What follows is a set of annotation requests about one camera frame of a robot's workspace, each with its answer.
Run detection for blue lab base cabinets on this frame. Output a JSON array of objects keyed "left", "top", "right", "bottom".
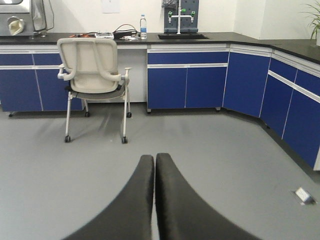
[{"left": 0, "top": 43, "right": 320, "bottom": 170}]

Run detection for white small box on counter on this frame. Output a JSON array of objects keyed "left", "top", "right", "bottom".
[{"left": 94, "top": 32, "right": 114, "bottom": 40}]

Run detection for clear water bottle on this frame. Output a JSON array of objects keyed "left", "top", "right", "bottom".
[{"left": 139, "top": 14, "right": 147, "bottom": 40}]

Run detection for floor outlet box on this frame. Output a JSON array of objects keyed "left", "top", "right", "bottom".
[{"left": 292, "top": 186, "right": 317, "bottom": 205}]

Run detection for grey pegboard drying rack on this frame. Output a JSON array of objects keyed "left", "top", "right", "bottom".
[{"left": 161, "top": 0, "right": 200, "bottom": 34}]

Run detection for steel glove box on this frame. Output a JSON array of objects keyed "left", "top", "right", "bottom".
[{"left": 0, "top": 0, "right": 55, "bottom": 37}]

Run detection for white paper on wall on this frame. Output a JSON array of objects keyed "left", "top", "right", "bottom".
[{"left": 101, "top": 0, "right": 120, "bottom": 14}]

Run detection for white lab faucet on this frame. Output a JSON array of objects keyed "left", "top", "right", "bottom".
[{"left": 167, "top": 0, "right": 197, "bottom": 35}]

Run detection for green potted plant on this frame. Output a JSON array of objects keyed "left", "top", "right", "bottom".
[{"left": 302, "top": 0, "right": 320, "bottom": 47}]

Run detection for cables on counter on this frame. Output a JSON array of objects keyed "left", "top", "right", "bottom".
[{"left": 69, "top": 23, "right": 140, "bottom": 41}]

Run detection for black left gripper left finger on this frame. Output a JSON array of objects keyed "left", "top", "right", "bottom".
[{"left": 65, "top": 155, "right": 155, "bottom": 240}]

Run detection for white mesh office chair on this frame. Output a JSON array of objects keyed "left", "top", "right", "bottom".
[{"left": 56, "top": 37, "right": 133, "bottom": 145}]

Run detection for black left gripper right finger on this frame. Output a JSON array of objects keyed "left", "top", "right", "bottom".
[{"left": 155, "top": 153, "right": 257, "bottom": 240}]

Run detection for black lab sink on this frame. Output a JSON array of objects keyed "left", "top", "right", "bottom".
[{"left": 158, "top": 33, "right": 208, "bottom": 40}]

